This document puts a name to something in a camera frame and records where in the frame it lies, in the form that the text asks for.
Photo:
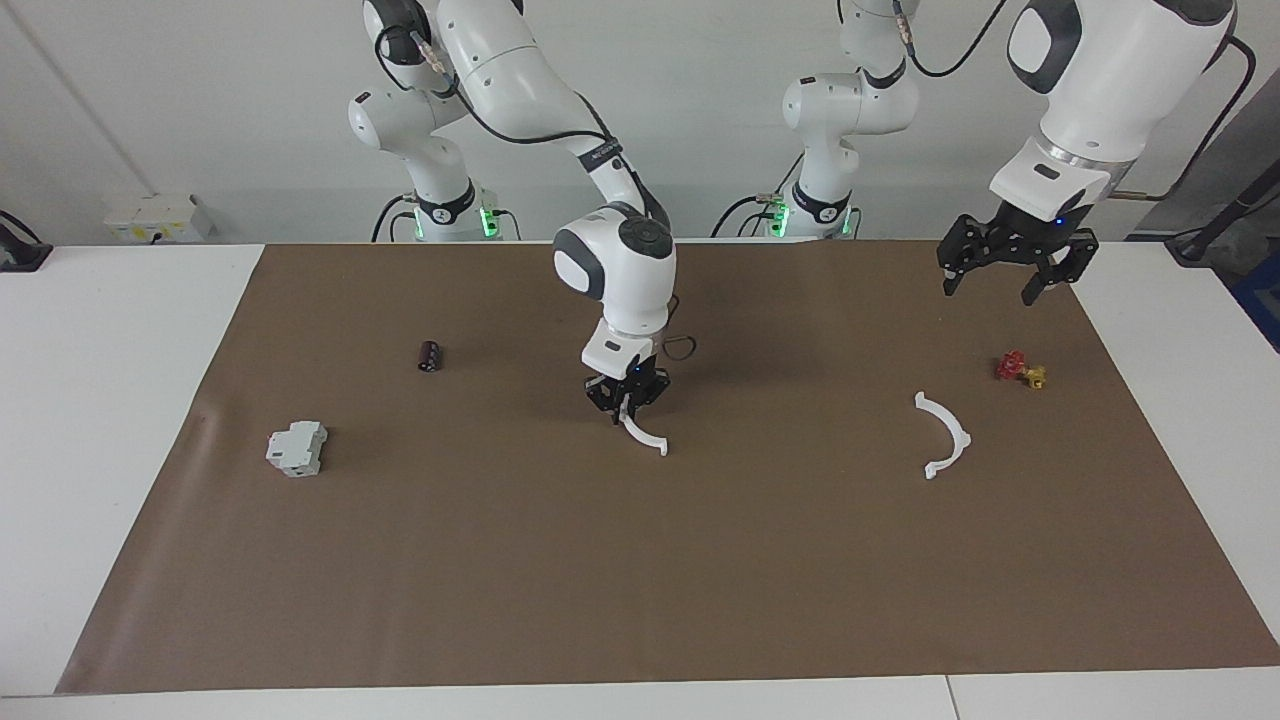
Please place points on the black stand leg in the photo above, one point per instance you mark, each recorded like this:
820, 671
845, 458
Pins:
1195, 245

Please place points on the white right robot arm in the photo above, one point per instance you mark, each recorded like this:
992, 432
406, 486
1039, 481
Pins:
610, 270

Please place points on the white circuit breaker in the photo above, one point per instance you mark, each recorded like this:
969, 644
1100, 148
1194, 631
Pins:
295, 450

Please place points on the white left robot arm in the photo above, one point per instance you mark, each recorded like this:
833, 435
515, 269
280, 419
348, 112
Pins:
1100, 90

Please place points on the black clamp mount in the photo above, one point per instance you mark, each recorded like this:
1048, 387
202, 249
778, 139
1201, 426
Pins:
20, 255

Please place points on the brown paper table mat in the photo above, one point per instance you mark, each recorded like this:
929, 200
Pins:
600, 560

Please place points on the blue box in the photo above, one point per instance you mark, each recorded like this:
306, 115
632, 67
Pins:
1265, 300

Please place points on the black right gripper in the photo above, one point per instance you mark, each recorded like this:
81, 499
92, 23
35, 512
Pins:
625, 390

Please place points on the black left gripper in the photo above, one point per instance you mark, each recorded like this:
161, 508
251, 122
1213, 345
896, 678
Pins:
1010, 235

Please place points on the black cylindrical capacitor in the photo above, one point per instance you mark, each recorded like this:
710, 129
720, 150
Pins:
430, 357

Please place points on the red yellow valve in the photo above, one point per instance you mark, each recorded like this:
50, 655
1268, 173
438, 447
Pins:
1012, 366

